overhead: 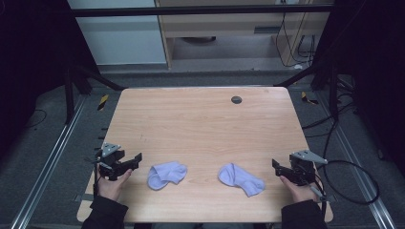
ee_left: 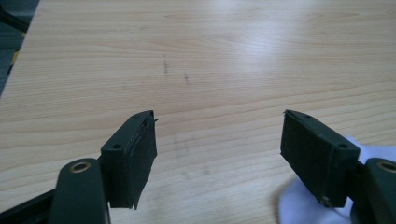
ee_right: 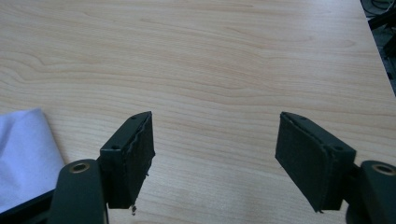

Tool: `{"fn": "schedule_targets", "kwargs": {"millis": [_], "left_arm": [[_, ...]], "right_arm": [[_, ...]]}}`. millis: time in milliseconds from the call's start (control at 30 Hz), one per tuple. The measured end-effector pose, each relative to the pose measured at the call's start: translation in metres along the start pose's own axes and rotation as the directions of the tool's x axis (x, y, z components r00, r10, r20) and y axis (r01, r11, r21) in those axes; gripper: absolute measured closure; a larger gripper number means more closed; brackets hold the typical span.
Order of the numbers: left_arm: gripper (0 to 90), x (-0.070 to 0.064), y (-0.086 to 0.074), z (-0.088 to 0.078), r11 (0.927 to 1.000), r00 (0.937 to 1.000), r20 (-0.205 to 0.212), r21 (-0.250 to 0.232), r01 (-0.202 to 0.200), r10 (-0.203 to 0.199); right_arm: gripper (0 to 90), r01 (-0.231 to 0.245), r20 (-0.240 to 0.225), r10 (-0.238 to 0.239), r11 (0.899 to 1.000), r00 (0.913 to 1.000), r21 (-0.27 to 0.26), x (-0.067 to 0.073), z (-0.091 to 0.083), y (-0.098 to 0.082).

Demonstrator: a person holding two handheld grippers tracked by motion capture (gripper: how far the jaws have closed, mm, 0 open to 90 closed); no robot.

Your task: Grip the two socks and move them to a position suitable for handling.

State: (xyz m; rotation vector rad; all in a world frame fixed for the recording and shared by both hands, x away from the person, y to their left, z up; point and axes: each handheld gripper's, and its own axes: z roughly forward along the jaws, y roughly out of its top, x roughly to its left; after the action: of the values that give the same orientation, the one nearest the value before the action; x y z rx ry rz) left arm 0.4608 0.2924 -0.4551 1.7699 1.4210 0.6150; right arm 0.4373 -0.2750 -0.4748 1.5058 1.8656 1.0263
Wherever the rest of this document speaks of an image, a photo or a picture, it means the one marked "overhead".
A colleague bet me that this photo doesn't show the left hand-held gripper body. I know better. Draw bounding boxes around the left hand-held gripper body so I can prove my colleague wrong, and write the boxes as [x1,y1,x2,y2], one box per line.
[94,141,129,182]

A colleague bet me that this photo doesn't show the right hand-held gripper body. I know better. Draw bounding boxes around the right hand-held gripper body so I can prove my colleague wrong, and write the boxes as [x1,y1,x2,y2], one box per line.
[288,149,329,187]

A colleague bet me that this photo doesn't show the person's right hand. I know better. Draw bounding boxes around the person's right hand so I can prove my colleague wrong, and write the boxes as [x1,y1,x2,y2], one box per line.
[279,175,320,204]

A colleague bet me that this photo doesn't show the person's left hand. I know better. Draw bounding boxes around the person's left hand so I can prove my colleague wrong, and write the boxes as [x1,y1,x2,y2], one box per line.
[96,168,134,202]

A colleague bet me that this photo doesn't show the folded light purple sock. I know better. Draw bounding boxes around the folded light purple sock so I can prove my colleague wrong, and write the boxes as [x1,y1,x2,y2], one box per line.
[146,160,188,192]

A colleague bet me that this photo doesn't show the flat light purple sock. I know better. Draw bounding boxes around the flat light purple sock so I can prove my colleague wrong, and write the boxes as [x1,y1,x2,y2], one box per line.
[217,162,266,198]

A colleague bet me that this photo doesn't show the yellow black tape strip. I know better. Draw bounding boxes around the yellow black tape strip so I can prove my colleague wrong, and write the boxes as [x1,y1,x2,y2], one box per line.
[96,94,110,112]
[300,91,320,106]

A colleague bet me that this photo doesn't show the black metal stand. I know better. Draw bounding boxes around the black metal stand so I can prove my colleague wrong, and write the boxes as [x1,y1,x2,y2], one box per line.
[62,64,127,125]
[274,59,340,122]

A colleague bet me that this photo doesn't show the white cabinet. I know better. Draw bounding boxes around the white cabinet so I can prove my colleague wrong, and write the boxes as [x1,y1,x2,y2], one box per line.
[67,0,168,67]

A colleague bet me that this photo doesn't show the black curtain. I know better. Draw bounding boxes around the black curtain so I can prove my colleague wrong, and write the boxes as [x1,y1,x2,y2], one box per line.
[312,0,405,179]
[0,0,100,161]

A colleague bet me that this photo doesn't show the light wooden desk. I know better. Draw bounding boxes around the light wooden desk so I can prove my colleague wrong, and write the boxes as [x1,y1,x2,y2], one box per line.
[154,0,335,70]

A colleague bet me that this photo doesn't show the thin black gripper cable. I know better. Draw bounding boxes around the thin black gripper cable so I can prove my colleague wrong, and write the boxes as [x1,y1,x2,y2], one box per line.
[93,157,99,198]

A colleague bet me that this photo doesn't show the aluminium floor rail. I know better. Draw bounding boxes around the aluminium floor rail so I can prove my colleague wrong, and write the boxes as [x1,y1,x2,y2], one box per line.
[314,91,398,229]
[9,94,88,229]

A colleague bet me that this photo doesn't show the black floor cables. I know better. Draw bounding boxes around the black floor cables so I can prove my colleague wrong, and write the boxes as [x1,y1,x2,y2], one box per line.
[301,83,358,139]

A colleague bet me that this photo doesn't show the thin black floor cable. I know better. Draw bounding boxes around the thin black floor cable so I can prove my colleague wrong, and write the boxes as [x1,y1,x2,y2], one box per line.
[24,108,49,130]

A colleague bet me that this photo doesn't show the black hanging cables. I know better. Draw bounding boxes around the black hanging cables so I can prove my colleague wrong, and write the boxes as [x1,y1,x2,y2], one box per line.
[274,11,317,69]

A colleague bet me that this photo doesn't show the black horizontal frame bar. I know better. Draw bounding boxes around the black horizontal frame bar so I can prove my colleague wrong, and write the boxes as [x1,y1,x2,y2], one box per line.
[71,4,334,18]

